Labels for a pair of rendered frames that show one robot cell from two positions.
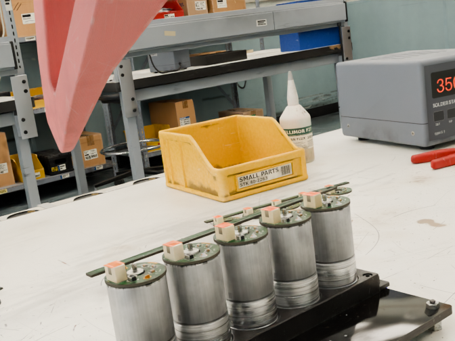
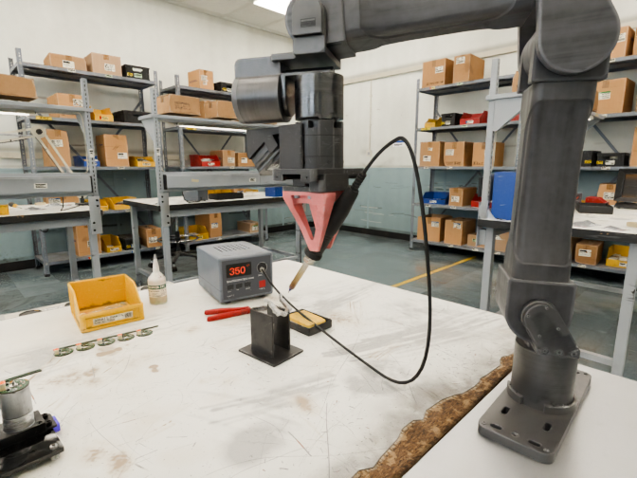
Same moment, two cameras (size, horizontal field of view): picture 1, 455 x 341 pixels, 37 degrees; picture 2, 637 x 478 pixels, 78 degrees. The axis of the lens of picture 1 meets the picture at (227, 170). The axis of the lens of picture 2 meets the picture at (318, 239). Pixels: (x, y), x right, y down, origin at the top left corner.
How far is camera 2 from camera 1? 0.31 m
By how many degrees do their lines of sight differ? 9
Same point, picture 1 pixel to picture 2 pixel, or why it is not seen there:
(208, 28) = (219, 179)
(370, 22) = not seen: hidden behind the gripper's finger
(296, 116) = (154, 279)
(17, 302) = not seen: outside the picture
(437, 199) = (179, 348)
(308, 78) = not seen: hidden behind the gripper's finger
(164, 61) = (191, 194)
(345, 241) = (17, 408)
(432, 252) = (126, 394)
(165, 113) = (204, 219)
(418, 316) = (38, 454)
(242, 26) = (240, 180)
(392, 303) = (40, 442)
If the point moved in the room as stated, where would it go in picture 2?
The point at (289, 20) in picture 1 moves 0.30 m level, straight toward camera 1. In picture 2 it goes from (269, 179) to (266, 181)
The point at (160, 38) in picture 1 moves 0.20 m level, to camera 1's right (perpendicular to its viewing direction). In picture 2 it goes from (188, 182) to (217, 182)
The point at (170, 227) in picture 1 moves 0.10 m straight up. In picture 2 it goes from (31, 352) to (22, 286)
